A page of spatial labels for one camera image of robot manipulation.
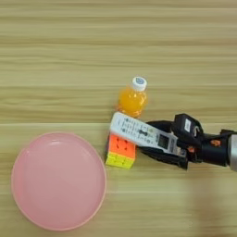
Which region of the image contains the white remote control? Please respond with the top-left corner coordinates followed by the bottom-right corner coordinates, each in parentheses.
top-left (109, 111), bottom-right (186, 156)

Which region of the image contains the orange yellow Rubik's cube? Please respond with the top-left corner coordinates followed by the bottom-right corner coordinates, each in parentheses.
top-left (105, 132), bottom-right (137, 169)

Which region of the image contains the small black box white label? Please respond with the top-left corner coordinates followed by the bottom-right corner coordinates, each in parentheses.
top-left (171, 113), bottom-right (204, 146)

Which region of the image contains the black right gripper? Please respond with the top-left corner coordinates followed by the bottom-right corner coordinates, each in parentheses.
top-left (137, 119), bottom-right (237, 169)

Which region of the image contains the pink round plastic plate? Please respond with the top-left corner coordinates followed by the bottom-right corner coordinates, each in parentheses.
top-left (11, 131), bottom-right (107, 231)

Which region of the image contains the orange juice bottle white cap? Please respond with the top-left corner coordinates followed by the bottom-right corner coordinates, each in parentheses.
top-left (117, 76), bottom-right (148, 119)

